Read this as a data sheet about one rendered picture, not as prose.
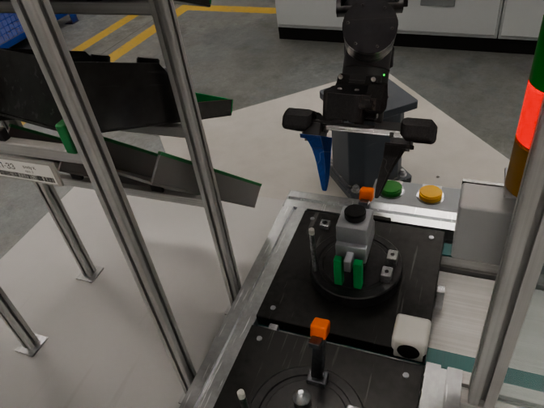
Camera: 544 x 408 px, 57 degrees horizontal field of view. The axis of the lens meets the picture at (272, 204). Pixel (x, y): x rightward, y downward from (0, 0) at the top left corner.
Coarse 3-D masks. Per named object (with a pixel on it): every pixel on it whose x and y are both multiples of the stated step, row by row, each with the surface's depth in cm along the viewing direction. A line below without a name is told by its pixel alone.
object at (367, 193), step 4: (364, 188) 76; (368, 188) 76; (372, 188) 76; (360, 192) 75; (364, 192) 75; (368, 192) 75; (372, 192) 75; (360, 196) 76; (364, 196) 75; (368, 196) 75; (372, 196) 76; (360, 200) 75; (364, 200) 75; (368, 200) 75; (360, 204) 74; (364, 204) 74; (368, 204) 76; (368, 208) 76
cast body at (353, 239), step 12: (348, 216) 68; (360, 216) 68; (372, 216) 70; (336, 228) 69; (348, 228) 68; (360, 228) 67; (372, 228) 72; (348, 240) 69; (360, 240) 68; (336, 252) 71; (348, 252) 70; (360, 252) 69; (348, 264) 68
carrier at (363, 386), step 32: (256, 352) 68; (288, 352) 67; (352, 352) 66; (224, 384) 65; (256, 384) 64; (288, 384) 62; (320, 384) 60; (352, 384) 63; (384, 384) 62; (416, 384) 62
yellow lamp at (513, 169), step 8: (520, 144) 41; (512, 152) 42; (520, 152) 41; (528, 152) 40; (512, 160) 42; (520, 160) 41; (512, 168) 42; (520, 168) 41; (512, 176) 42; (520, 176) 42; (512, 184) 43; (520, 184) 42; (512, 192) 43
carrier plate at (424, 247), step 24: (312, 216) 88; (336, 216) 87; (408, 240) 80; (432, 240) 80; (288, 264) 80; (408, 264) 77; (432, 264) 76; (288, 288) 76; (312, 288) 75; (408, 288) 73; (432, 288) 73; (264, 312) 73; (288, 312) 72; (312, 312) 72; (336, 312) 71; (360, 312) 71; (384, 312) 70; (408, 312) 70; (432, 312) 70; (336, 336) 69; (360, 336) 68; (384, 336) 67
